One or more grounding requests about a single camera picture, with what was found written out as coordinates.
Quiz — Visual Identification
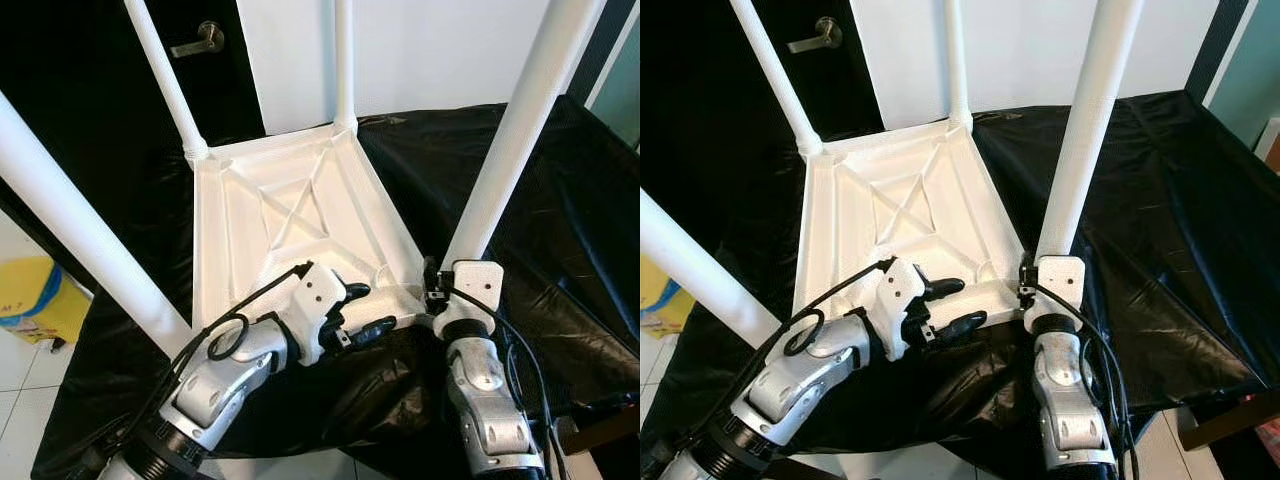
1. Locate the white plastic table top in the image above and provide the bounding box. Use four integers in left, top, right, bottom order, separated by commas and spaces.
795, 115, 1061, 341
190, 120, 461, 346

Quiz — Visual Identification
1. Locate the white plastic table leg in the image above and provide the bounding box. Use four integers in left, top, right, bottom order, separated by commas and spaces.
122, 0, 211, 163
333, 0, 359, 133
0, 90, 193, 358
942, 0, 973, 129
640, 188, 783, 351
1035, 0, 1146, 263
728, 0, 824, 159
440, 0, 608, 269

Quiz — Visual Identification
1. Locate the black shiny tablecloth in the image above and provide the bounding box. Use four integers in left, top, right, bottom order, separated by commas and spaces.
30, 95, 641, 480
640, 90, 1280, 480

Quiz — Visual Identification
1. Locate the brown wooden table brace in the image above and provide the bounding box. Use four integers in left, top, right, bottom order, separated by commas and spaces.
560, 405, 641, 456
1180, 390, 1280, 451

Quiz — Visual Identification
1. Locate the yellow bag with blue band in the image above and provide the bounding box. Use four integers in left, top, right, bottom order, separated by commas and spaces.
640, 250, 701, 339
0, 255, 96, 346

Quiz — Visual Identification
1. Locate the black door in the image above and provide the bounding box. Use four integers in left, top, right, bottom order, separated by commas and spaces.
0, 0, 266, 321
640, 0, 881, 301

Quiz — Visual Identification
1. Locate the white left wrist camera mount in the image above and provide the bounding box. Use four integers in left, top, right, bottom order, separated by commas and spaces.
868, 258, 926, 363
285, 262, 346, 366

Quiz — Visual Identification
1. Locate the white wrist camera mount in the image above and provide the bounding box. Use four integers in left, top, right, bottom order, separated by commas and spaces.
1025, 255, 1088, 336
432, 260, 504, 341
285, 262, 346, 366
868, 258, 926, 363

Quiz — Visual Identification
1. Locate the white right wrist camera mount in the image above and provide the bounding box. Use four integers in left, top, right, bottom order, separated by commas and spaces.
432, 260, 504, 341
1025, 255, 1088, 336

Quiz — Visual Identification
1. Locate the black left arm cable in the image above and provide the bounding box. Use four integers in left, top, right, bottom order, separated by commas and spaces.
100, 260, 313, 461
690, 255, 896, 461

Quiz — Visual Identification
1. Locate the metal lever door handle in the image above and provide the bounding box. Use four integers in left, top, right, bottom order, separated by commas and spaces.
786, 17, 843, 55
168, 20, 225, 59

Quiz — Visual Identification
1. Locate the dark grey door frame post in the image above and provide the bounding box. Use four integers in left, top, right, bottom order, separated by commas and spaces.
580, 0, 641, 106
1185, 0, 1251, 101

